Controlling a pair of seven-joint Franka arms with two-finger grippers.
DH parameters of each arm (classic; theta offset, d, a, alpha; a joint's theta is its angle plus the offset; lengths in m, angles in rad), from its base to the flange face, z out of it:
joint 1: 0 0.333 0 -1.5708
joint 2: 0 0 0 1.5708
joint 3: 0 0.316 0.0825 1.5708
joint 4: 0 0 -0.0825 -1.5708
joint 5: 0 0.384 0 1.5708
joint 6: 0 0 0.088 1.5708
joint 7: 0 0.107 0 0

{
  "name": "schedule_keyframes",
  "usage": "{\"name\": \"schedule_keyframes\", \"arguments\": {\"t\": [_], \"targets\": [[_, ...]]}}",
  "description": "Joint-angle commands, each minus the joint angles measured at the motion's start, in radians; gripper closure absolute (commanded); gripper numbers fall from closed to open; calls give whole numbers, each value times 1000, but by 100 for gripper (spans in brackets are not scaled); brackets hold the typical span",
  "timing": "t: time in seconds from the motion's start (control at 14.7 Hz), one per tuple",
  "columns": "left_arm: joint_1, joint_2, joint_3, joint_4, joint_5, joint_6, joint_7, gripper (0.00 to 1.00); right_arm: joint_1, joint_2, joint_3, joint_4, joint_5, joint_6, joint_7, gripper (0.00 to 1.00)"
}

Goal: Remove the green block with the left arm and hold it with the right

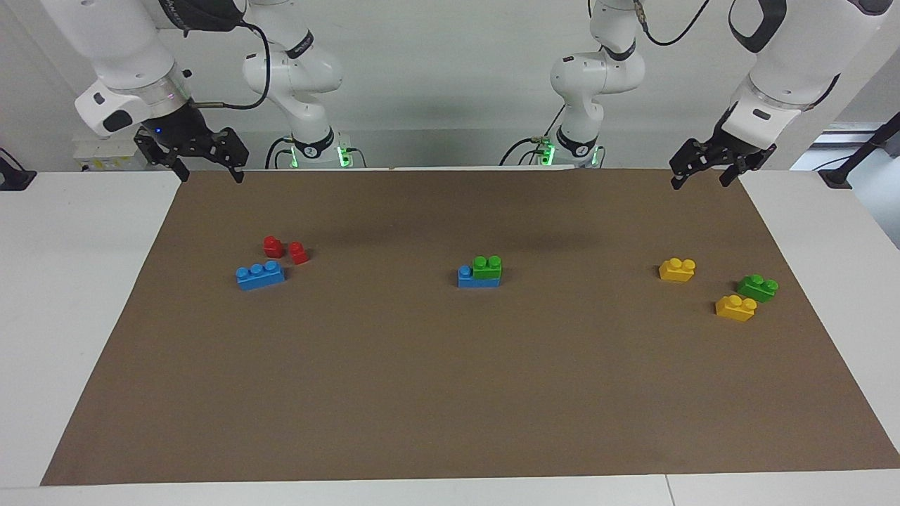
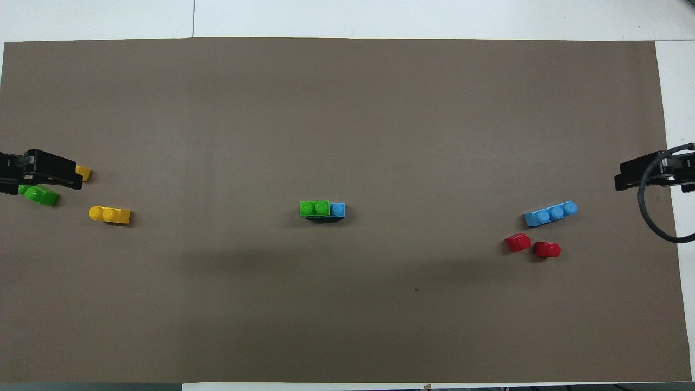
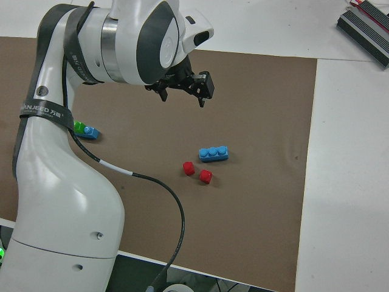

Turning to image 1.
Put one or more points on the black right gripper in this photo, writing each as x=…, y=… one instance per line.
x=183, y=133

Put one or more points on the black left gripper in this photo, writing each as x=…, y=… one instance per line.
x=745, y=153

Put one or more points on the green toy building block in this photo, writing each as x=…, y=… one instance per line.
x=757, y=288
x=487, y=268

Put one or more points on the blue toy building block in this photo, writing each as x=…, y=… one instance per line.
x=470, y=280
x=260, y=275

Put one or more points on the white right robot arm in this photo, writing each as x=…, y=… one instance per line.
x=119, y=42

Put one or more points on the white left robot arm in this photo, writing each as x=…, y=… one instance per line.
x=794, y=56

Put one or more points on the yellow toy building block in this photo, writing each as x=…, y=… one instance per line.
x=735, y=308
x=677, y=270

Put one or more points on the red toy building block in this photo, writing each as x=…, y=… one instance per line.
x=273, y=247
x=299, y=254

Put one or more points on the black table clamp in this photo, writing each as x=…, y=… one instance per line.
x=14, y=179

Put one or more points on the brown table mat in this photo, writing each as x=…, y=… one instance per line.
x=450, y=379

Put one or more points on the white wall socket box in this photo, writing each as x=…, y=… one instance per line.
x=105, y=151

